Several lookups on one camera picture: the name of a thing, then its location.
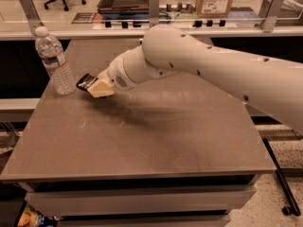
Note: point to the colourful snack bin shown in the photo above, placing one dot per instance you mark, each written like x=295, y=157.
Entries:
x=30, y=217

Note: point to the grey tray bin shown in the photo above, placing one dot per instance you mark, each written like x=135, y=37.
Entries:
x=124, y=0

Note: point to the clear plastic water bottle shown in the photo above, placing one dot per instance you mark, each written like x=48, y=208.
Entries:
x=50, y=50

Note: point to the cardboard box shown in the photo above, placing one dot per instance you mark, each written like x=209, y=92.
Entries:
x=213, y=8

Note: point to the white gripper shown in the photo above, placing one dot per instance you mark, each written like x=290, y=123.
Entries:
x=115, y=74

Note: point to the left metal bracket post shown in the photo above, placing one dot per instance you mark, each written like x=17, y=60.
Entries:
x=32, y=15

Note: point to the right metal bracket post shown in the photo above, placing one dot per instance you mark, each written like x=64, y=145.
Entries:
x=269, y=22

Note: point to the grey table drawer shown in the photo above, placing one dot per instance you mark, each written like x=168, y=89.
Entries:
x=141, y=200

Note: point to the middle metal bracket post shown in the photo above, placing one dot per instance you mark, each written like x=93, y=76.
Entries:
x=153, y=12

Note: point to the black floor bar with wheel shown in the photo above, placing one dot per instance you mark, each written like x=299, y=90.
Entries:
x=292, y=208

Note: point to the black rxbar chocolate bar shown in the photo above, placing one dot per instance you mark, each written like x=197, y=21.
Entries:
x=86, y=81

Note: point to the metal bracket post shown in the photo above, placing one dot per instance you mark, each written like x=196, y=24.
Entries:
x=32, y=15
x=153, y=12
x=269, y=22

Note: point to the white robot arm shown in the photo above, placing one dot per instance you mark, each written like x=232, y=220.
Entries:
x=272, y=86

